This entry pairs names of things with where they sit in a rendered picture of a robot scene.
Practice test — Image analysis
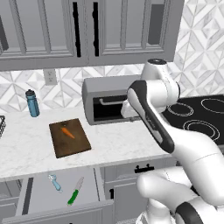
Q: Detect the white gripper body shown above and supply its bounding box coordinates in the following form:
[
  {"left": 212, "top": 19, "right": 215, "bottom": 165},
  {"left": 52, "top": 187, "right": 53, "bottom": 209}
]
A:
[{"left": 120, "top": 100, "right": 141, "bottom": 120}]

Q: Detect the orange carrot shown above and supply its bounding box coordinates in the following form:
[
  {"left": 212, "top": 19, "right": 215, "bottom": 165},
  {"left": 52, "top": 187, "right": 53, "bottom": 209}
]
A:
[{"left": 60, "top": 125, "right": 76, "bottom": 140}]

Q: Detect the dark wooden cutting board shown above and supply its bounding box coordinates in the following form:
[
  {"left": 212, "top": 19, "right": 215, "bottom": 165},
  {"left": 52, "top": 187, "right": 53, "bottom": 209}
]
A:
[{"left": 48, "top": 117, "right": 93, "bottom": 159}]

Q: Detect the grey toaster oven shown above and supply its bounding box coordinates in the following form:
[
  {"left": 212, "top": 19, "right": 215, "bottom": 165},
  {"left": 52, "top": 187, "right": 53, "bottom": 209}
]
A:
[{"left": 81, "top": 73, "right": 147, "bottom": 127}]

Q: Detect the grey drawer front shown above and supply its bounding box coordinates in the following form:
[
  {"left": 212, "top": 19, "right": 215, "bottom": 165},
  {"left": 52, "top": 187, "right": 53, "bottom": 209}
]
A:
[{"left": 100, "top": 157, "right": 179, "bottom": 184}]

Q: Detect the black hob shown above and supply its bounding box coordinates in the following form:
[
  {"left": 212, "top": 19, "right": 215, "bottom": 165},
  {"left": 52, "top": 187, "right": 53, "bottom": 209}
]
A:
[{"left": 161, "top": 94, "right": 224, "bottom": 155}]

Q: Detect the grey upper cupboard door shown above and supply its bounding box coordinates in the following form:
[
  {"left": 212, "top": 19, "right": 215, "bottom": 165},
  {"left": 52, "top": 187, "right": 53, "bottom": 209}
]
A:
[
  {"left": 0, "top": 0, "right": 88, "bottom": 72},
  {"left": 86, "top": 0, "right": 186, "bottom": 67}
]

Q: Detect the grey cupboard door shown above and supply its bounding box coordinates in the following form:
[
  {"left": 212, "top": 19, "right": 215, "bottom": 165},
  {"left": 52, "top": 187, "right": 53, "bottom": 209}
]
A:
[
  {"left": 0, "top": 0, "right": 88, "bottom": 72},
  {"left": 86, "top": 0, "right": 186, "bottom": 67},
  {"left": 104, "top": 173, "right": 152, "bottom": 224}
]

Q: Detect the grey lower cupboard door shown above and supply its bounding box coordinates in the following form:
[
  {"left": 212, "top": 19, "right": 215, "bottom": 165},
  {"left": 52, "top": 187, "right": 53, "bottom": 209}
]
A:
[{"left": 104, "top": 173, "right": 152, "bottom": 224}]

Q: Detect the blue water bottle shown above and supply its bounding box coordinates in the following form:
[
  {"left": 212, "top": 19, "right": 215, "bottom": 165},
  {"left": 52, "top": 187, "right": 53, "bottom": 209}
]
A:
[{"left": 24, "top": 88, "right": 41, "bottom": 118}]

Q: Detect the grey open drawer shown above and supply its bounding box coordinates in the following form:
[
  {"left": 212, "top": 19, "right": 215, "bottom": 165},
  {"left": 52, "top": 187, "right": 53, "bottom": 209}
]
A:
[{"left": 0, "top": 166, "right": 116, "bottom": 224}]

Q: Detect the grey lower cupboard run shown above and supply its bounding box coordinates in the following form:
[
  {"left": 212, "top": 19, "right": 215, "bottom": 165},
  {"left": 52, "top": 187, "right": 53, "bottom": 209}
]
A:
[{"left": 0, "top": 178, "right": 24, "bottom": 224}]

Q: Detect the grey toaster oven handle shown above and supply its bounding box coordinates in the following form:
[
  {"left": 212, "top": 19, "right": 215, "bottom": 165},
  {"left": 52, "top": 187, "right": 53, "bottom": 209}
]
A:
[{"left": 98, "top": 98, "right": 130, "bottom": 107}]

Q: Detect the black drawer handle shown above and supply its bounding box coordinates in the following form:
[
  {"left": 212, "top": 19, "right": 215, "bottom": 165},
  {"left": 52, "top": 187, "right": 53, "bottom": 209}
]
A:
[{"left": 134, "top": 163, "right": 155, "bottom": 174}]

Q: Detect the white wall outlet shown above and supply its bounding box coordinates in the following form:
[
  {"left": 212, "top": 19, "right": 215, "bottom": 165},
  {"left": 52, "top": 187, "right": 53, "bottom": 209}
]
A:
[{"left": 43, "top": 68, "right": 59, "bottom": 87}]

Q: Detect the black lower cupboard handle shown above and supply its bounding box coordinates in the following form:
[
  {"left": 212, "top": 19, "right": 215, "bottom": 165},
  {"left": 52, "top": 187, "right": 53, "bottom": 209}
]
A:
[{"left": 108, "top": 188, "right": 116, "bottom": 201}]

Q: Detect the black cupboard handle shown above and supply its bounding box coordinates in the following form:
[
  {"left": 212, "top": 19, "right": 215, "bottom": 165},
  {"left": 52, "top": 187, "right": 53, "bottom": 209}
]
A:
[
  {"left": 0, "top": 17, "right": 10, "bottom": 53},
  {"left": 72, "top": 2, "right": 82, "bottom": 58},
  {"left": 92, "top": 2, "right": 101, "bottom": 58},
  {"left": 108, "top": 188, "right": 116, "bottom": 201}
]

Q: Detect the green handled knife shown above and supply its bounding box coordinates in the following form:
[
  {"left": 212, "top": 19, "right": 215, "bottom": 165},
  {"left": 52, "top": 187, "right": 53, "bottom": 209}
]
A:
[{"left": 66, "top": 176, "right": 85, "bottom": 207}]

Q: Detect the dark wire basket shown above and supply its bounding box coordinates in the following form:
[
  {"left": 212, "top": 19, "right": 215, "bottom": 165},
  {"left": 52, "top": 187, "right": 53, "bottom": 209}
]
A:
[{"left": 0, "top": 115, "right": 7, "bottom": 140}]

